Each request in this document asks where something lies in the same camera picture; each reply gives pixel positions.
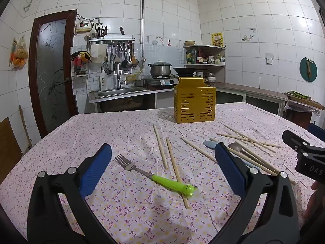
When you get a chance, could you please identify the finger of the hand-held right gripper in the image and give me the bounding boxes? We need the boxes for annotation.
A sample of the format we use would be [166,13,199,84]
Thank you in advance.
[307,122,325,141]
[282,130,309,155]

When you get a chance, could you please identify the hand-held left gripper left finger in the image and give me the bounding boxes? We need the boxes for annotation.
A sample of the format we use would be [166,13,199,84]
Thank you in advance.
[27,143,117,244]

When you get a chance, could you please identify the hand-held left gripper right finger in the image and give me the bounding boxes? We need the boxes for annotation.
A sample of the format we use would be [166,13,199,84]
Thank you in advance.
[214,142,301,244]

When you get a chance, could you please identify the wooden chopstick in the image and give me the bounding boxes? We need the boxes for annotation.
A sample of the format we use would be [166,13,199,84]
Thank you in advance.
[209,138,278,176]
[224,124,277,153]
[216,133,282,148]
[236,149,297,186]
[153,124,169,170]
[180,137,218,163]
[166,137,190,209]

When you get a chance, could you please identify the light blue spoon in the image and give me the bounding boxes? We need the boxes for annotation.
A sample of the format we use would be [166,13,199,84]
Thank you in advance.
[203,140,261,171]

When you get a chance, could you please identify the green frog handle fork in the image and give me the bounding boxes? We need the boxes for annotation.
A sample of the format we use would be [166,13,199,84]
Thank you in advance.
[114,154,197,198]

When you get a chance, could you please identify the yellow perforated utensil holder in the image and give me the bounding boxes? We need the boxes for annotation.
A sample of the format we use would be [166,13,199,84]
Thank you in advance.
[174,77,217,124]

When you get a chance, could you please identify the person's right hand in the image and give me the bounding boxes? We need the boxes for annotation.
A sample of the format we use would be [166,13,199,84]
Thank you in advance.
[304,179,325,223]

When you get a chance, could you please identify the plastic-lined bin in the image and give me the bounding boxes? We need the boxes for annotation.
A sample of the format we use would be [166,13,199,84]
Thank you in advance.
[283,99,319,130]

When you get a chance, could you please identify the wooden chopping board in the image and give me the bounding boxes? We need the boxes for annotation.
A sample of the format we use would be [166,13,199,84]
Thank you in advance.
[286,93,325,111]

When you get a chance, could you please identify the green vegetables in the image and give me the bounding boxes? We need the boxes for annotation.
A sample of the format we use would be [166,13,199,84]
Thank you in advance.
[288,90,311,99]

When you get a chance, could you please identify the pink floral tablecloth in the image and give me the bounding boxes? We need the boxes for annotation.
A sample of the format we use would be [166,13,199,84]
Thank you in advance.
[0,102,325,244]

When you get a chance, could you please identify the steel kitchen sink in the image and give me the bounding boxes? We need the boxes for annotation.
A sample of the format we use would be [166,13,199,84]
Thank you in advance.
[88,86,155,112]

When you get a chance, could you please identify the leaning wooden board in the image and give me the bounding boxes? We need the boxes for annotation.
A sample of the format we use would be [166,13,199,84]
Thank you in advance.
[0,117,23,183]

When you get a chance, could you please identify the steel faucet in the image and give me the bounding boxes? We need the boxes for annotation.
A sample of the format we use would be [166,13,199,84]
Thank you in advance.
[110,54,126,89]

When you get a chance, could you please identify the brown frosted glass door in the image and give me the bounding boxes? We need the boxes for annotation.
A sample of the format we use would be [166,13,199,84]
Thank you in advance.
[29,9,79,139]

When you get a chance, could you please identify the yellow strainer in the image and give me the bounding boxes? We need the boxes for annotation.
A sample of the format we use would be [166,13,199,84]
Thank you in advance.
[126,69,144,82]

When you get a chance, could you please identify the black wok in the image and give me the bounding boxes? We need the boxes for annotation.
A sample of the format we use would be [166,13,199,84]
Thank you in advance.
[173,67,207,75]

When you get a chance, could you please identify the steel gas stove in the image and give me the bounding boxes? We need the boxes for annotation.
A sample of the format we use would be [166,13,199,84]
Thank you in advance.
[145,76,179,87]

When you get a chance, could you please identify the row of hanging ladles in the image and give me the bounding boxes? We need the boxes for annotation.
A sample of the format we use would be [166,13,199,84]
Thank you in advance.
[106,42,140,75]

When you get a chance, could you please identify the hanging yellow red bags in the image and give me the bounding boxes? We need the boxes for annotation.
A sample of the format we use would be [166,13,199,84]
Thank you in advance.
[70,51,92,68]

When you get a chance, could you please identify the hanging white plastic bag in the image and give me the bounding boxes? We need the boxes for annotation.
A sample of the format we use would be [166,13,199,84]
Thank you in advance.
[90,44,108,63]

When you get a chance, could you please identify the steel pot with lid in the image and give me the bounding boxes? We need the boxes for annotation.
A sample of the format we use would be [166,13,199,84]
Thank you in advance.
[148,60,172,78]

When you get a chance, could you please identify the green oil bottle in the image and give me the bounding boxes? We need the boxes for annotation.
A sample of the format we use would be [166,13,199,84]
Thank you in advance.
[186,48,197,64]

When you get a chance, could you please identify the hanging orange plastic bags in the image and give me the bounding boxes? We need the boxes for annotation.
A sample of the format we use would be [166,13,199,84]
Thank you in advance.
[10,37,29,70]

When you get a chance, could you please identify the rack cutlery caddy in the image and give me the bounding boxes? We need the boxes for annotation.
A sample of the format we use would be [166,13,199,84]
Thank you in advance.
[89,25,108,39]

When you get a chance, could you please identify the teal round wall board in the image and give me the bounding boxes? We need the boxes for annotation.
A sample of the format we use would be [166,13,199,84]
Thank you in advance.
[300,57,318,82]

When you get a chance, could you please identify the wooden stick handle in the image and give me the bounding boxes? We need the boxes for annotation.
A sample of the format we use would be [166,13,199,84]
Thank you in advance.
[18,105,33,150]

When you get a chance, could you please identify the corner wall shelf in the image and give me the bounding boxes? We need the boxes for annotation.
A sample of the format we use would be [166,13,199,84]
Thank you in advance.
[183,45,226,68]

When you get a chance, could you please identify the yellow wall poster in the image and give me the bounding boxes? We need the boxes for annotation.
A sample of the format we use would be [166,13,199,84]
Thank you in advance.
[211,32,224,47]

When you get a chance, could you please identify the steel wall utensil rack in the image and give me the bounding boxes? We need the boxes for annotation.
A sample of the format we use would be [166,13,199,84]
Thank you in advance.
[88,36,136,44]

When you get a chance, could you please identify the beige wall control box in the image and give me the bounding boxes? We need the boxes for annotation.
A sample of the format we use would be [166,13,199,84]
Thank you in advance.
[74,22,93,34]

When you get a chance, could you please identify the grey wall pipe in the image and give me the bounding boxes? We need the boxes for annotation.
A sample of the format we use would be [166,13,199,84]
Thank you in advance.
[139,0,145,59]

